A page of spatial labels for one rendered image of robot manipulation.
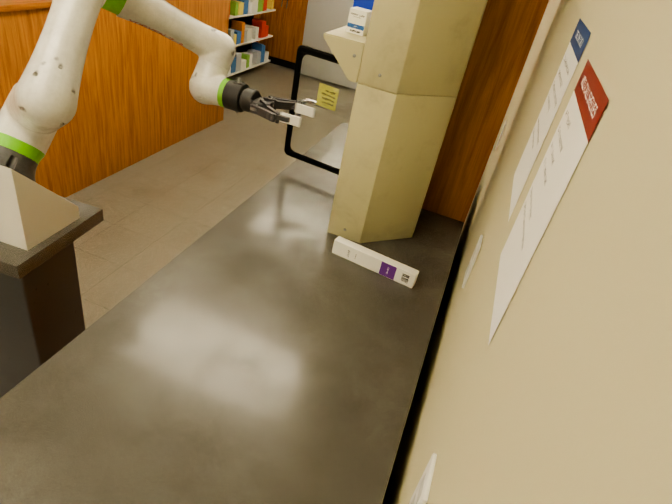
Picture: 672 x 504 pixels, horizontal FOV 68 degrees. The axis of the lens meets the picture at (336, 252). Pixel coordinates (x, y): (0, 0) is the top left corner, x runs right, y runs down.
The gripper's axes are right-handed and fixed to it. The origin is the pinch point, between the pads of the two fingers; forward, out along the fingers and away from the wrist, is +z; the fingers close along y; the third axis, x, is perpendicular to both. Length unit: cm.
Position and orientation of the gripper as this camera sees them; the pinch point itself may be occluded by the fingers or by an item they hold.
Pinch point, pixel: (302, 116)
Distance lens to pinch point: 161.9
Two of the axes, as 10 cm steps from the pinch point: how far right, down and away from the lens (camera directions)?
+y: 3.3, -4.8, 8.1
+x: -1.8, 8.2, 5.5
